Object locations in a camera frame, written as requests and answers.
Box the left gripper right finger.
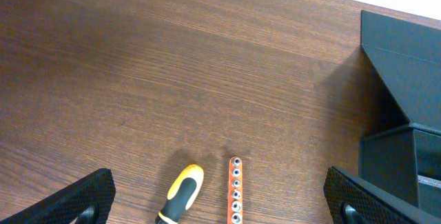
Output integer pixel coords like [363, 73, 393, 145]
[323, 167, 440, 224]

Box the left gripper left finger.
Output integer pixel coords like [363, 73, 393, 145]
[2, 168, 116, 224]

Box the yellow black screwdriver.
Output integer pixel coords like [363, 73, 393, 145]
[155, 164, 204, 224]

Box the orange bit holder strip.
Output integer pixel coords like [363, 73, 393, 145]
[227, 156, 243, 224]

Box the black open box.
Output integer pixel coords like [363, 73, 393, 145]
[359, 10, 440, 217]

